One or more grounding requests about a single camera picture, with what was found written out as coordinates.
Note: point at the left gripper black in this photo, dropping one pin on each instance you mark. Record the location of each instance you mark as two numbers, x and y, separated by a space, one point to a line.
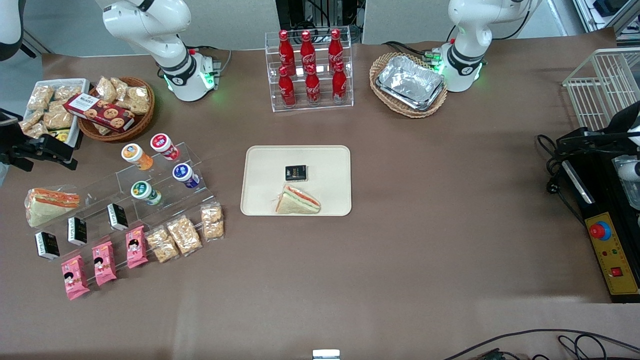
618 134

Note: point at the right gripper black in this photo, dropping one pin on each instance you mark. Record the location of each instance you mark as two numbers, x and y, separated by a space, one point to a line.
15 148

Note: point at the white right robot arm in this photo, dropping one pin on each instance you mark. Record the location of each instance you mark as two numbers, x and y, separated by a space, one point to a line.
150 25

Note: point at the orange gum bottle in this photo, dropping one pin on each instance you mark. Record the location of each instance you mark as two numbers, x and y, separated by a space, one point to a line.
137 157

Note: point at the green gum bottle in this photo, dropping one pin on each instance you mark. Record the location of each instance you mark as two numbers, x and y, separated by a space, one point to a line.
146 193

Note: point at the red gum bottle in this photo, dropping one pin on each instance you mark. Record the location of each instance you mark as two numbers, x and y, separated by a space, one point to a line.
164 146

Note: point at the blue gum bottle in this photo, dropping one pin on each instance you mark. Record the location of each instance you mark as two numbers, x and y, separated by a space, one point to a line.
186 175

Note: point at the cream plastic tray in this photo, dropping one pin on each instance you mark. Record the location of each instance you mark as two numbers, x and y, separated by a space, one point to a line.
265 190

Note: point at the beige crisp snack packet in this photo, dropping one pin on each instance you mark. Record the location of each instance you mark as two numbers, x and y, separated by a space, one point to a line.
120 87
30 120
139 100
57 119
67 92
212 222
162 245
40 97
36 131
101 129
106 89
184 235

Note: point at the yellow green snack packet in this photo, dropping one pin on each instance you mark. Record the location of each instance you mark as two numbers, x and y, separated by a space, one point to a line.
60 135

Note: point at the wrapped triangle sandwich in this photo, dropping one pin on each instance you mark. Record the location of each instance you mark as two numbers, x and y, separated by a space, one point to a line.
50 205
297 202

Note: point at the white rectangular snack bin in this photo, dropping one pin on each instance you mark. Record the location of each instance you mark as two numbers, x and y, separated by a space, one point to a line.
75 115

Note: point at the clear plastic container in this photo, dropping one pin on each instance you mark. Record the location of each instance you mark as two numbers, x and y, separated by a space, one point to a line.
629 192

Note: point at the red cookie box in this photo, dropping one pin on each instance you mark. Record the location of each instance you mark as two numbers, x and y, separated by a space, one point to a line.
100 112

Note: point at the small black box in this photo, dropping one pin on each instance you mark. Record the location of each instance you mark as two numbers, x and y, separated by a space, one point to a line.
118 217
47 246
77 231
296 173

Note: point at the dark round wicker basket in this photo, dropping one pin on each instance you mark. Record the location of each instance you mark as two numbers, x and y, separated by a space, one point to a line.
137 125

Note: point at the black sealing machine yellow panel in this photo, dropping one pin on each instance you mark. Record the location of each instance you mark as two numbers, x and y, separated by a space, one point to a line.
607 250

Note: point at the pink snack packet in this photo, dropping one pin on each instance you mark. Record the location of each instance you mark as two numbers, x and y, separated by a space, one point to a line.
75 277
136 247
104 263

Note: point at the clear acrylic stepped stand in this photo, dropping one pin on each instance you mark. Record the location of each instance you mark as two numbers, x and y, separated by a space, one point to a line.
165 200

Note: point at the light oval wicker basket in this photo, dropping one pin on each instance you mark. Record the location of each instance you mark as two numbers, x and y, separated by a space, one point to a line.
425 111

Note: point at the stacked aluminium foil trays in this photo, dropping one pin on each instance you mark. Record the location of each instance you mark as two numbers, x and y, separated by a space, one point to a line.
410 82

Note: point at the red cola bottle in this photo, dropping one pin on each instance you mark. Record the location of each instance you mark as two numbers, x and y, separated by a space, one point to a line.
286 50
335 49
287 90
339 84
312 87
307 50

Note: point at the clear acrylic bottle rack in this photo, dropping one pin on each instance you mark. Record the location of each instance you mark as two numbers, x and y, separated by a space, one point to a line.
322 106

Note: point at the black equipment rack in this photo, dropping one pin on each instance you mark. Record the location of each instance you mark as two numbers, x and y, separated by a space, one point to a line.
300 12

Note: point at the small white block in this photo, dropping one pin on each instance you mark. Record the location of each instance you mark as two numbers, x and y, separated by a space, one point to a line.
326 354

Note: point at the aluminium frame shelf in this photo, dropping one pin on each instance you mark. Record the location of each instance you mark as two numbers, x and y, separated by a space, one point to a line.
607 15

